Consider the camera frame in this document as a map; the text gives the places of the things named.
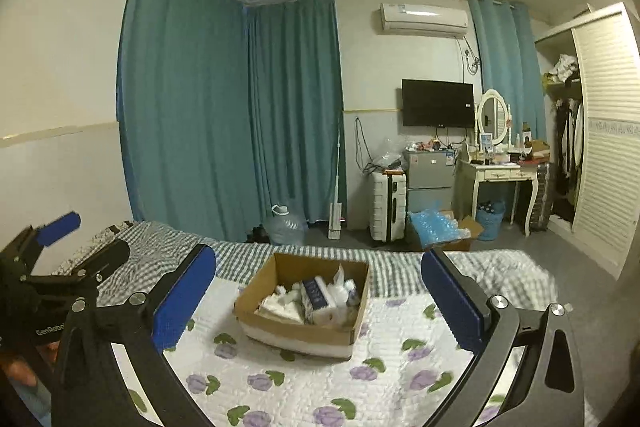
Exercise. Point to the clear plastic bag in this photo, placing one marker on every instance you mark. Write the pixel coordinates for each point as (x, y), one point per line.
(387, 157)

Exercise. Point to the white mop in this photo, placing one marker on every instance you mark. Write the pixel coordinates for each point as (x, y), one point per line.
(337, 187)

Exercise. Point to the white suitcase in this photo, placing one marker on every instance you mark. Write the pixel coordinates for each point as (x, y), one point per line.
(389, 207)

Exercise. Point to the floral printed tissue pack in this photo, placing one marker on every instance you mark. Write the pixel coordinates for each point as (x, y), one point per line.
(317, 302)

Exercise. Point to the floral white quilt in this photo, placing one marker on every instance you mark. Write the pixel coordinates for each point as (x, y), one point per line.
(320, 387)

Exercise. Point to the white face mask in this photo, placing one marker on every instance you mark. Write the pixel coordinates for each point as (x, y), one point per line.
(280, 304)

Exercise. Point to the wide teal curtain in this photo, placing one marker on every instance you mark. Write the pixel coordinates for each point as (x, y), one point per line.
(185, 97)

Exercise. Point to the oval white vanity mirror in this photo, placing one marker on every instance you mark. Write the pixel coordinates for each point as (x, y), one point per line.
(492, 114)

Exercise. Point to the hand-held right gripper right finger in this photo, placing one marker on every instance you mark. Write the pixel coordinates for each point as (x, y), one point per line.
(452, 302)

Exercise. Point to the white air conditioner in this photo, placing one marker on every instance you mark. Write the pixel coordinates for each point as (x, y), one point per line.
(424, 19)

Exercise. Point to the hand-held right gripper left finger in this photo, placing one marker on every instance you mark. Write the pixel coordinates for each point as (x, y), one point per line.
(184, 302)

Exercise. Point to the teal corner curtain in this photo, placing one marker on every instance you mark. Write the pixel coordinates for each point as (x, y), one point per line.
(295, 107)

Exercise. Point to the white dressing table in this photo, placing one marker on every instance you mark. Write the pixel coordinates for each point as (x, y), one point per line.
(497, 174)

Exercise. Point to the person's left hand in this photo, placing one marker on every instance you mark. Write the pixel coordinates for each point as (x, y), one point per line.
(20, 372)

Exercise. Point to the white louvered wardrobe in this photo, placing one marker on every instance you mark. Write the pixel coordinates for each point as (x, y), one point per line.
(607, 132)

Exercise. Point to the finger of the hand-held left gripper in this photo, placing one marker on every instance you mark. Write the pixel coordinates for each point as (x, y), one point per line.
(59, 229)
(100, 259)

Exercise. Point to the clear water jug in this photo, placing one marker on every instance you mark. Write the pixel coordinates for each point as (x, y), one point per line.
(285, 227)

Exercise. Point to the brown floor cardboard box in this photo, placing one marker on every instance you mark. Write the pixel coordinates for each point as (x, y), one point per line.
(472, 232)

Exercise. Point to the hanging clothes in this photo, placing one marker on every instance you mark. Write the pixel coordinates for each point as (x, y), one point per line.
(567, 147)

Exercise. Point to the narrow teal curtain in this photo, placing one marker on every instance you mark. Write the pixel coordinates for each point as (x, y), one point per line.
(505, 52)

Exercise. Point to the black wall television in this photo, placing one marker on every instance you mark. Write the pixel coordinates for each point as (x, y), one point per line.
(437, 103)

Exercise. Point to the small grey fridge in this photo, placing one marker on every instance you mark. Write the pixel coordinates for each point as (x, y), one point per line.
(429, 182)

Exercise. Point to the blue basket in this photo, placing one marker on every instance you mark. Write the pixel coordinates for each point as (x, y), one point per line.
(490, 219)

